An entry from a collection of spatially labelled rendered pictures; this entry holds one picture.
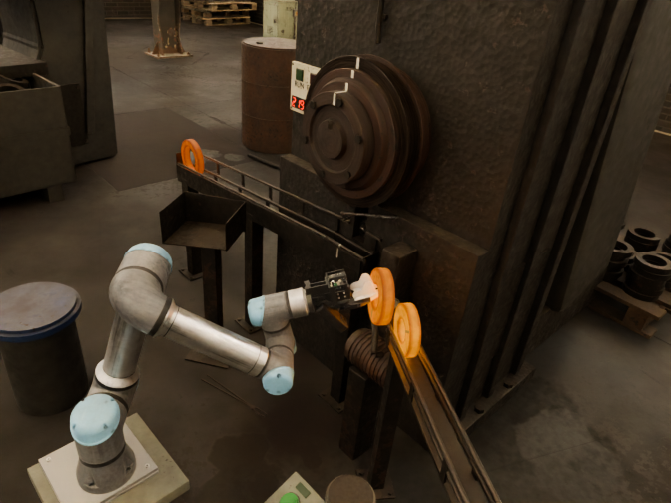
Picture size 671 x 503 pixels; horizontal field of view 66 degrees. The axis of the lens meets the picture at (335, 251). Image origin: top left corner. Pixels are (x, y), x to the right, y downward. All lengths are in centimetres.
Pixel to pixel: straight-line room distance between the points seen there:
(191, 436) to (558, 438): 144
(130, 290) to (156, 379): 116
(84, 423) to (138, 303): 40
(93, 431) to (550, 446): 167
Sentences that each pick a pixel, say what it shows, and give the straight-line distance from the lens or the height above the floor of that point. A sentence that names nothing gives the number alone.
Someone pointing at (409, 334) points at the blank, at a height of 74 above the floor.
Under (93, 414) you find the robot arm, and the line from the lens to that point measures 151.
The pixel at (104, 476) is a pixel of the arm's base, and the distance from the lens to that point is 160.
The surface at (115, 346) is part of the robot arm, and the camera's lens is 148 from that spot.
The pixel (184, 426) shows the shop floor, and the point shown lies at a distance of 217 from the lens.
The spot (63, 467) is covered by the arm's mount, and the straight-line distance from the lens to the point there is 173.
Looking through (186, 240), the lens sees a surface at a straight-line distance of 209.
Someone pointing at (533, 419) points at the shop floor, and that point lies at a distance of 242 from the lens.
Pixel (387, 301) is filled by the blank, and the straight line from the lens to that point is 133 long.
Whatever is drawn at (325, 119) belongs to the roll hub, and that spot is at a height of 116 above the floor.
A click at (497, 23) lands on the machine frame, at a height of 149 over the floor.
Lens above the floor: 162
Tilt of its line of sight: 30 degrees down
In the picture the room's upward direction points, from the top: 6 degrees clockwise
